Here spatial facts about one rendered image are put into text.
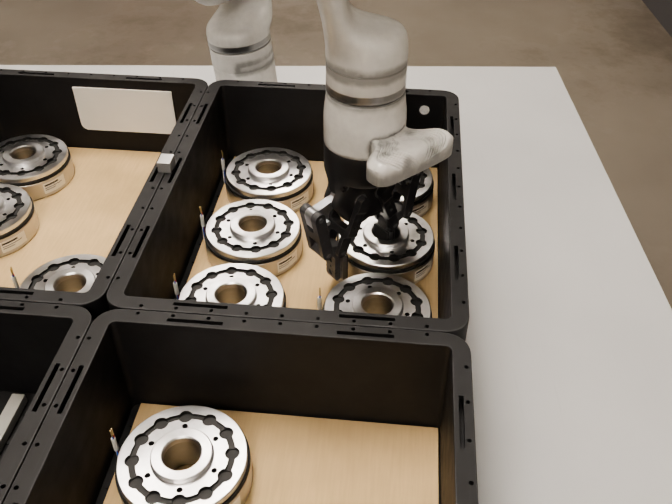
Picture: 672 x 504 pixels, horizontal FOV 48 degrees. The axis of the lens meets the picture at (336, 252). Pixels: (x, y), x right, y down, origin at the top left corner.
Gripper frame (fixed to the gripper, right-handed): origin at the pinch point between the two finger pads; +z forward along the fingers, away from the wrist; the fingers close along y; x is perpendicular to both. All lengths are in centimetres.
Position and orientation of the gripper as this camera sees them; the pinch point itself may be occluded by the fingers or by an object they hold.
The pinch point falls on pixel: (360, 255)
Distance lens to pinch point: 77.8
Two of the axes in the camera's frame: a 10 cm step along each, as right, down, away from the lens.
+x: 6.3, 5.0, -5.9
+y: -7.7, 4.1, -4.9
